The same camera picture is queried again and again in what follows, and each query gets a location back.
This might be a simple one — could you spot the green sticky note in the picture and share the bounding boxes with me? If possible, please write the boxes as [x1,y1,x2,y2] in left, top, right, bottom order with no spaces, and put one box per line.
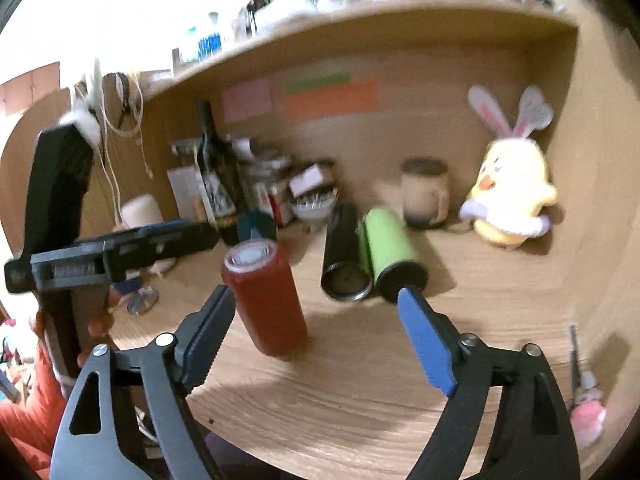
[286,72,352,94]

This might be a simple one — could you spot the teal cup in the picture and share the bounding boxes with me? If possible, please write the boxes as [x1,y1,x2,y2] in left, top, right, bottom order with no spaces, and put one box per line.
[237,209,278,244]

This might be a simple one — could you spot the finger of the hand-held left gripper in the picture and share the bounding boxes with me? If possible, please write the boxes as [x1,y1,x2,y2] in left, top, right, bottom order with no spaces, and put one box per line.
[102,219,222,277]

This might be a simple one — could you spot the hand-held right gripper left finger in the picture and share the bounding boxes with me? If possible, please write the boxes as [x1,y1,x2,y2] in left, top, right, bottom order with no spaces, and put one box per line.
[50,284,237,480]

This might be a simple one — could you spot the yellow chick plush bunny ears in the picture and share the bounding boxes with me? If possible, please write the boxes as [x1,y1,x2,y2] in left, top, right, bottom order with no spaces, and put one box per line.
[457,84,559,251]

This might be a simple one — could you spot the white hanging cable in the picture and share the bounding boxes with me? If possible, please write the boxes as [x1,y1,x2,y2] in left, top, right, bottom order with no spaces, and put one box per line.
[92,60,153,226]

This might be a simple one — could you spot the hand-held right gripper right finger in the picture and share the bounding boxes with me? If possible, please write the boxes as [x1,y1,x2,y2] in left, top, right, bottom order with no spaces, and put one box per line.
[396,286,582,480]

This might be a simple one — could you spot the wine glass base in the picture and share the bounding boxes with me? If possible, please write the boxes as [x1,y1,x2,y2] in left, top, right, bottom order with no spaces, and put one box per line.
[127,287,160,317]

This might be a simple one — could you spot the dark pen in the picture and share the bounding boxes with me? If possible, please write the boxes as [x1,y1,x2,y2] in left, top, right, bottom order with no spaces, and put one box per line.
[569,325,585,401]

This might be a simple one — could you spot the brown ceramic mug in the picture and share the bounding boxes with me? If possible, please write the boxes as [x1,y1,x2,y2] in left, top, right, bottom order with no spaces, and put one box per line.
[400,157,451,230]

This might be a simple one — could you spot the pink sticky note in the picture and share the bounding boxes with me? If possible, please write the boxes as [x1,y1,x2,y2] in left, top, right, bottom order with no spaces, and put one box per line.
[222,79,274,122]

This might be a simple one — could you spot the wooden desk hutch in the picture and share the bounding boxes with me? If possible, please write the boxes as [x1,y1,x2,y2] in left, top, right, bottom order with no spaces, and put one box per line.
[125,0,623,311]

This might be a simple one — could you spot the blue label plastic bottle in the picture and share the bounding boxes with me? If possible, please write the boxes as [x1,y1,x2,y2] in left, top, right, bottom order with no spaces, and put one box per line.
[196,11,224,61]

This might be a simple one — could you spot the dark wine bottle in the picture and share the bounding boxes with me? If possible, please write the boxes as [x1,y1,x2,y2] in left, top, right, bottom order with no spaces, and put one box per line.
[195,100,247,247]

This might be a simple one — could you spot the metal-lidded glass jar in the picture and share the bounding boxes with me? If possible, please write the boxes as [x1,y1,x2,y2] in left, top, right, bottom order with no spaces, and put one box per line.
[240,152,294,202]

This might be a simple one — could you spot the orange sticky note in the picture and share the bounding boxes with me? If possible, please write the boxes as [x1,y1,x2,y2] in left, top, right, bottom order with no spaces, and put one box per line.
[284,80,379,121]

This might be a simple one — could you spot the person's left hand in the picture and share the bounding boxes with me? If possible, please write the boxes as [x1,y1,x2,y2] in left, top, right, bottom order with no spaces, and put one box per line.
[77,290,122,368]

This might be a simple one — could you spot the white paper box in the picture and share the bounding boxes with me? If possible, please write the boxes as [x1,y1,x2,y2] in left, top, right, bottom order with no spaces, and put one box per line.
[166,165,207,222]

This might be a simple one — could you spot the pink figurine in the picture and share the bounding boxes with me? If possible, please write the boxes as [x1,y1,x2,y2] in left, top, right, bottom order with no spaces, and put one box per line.
[570,390,609,449]

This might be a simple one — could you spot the white fluffy ball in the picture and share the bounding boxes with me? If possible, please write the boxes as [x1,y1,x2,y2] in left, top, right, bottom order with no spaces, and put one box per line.
[59,105,102,147]

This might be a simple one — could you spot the small white pink box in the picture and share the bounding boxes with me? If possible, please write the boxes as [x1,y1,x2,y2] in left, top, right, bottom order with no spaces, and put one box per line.
[290,161,336,197]

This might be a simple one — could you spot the person's left forearm orange sleeve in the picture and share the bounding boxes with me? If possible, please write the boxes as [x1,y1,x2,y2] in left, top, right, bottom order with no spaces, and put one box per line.
[0,340,72,467]

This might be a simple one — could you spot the red cylindrical bottle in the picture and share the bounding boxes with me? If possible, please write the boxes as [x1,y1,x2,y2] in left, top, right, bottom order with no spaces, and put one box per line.
[221,239,309,359]

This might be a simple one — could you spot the green cup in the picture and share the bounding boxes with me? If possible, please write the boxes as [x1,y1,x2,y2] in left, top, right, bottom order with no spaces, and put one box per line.
[364,206,429,304]

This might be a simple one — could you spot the white cup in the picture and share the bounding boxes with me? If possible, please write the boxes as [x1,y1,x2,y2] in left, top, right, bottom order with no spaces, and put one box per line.
[120,194,166,232]

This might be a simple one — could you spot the black cup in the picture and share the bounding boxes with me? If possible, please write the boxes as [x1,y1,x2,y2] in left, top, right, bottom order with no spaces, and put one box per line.
[320,201,373,304]

